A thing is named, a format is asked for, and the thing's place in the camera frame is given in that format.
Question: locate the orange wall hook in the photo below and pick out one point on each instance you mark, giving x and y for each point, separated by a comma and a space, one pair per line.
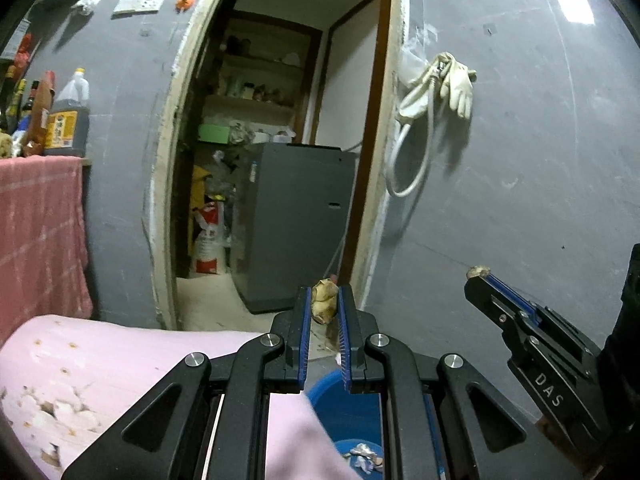
185, 1

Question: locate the white bottle with blue cap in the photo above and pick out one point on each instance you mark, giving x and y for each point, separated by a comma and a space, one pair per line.
21, 137

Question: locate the yellow bag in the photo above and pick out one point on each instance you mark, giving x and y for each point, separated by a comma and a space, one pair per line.
200, 185

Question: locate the pink cloth cover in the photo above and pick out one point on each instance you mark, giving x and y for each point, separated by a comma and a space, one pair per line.
125, 355

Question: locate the red snack packet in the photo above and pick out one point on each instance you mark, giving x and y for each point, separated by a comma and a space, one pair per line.
22, 50

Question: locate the yellowish ginger root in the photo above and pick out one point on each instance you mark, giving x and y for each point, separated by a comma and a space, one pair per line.
6, 145

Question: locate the white rubber gloves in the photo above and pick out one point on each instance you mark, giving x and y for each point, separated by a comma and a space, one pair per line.
460, 90

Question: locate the crumpled white scrap heap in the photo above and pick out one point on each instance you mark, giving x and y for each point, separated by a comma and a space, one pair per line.
364, 457

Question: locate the wooden shelf unit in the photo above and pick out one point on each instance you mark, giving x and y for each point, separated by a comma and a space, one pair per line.
260, 100

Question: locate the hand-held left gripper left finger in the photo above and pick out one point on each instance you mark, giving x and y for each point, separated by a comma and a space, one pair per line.
302, 330

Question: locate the pile of pale peel scraps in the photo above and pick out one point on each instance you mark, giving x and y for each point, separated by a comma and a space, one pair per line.
55, 410

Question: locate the blue plastic bucket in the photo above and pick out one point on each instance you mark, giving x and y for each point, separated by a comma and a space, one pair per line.
360, 420

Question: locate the clear plastic bag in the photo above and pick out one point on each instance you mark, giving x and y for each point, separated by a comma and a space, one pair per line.
412, 57

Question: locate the green box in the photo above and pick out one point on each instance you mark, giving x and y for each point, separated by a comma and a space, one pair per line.
214, 133

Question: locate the red and white sack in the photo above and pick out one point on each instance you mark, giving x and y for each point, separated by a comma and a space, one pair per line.
209, 245

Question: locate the red checked cloth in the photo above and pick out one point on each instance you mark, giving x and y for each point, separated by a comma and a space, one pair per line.
40, 240

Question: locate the small beige scrap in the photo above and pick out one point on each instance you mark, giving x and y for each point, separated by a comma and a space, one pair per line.
477, 272

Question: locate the door frame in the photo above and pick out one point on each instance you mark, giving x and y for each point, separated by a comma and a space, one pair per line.
160, 185

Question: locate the yellowish peel piece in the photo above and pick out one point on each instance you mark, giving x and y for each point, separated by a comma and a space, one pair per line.
324, 302

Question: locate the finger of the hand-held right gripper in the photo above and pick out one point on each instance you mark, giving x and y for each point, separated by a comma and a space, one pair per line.
495, 310
517, 297

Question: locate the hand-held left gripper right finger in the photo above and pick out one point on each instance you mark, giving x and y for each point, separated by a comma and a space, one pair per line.
342, 330

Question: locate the white switch plate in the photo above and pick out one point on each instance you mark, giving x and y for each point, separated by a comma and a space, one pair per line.
140, 2

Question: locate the dark glass bottle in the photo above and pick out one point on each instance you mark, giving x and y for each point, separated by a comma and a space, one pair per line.
25, 102

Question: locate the large soy sauce jug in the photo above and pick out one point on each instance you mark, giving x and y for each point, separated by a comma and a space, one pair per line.
67, 120

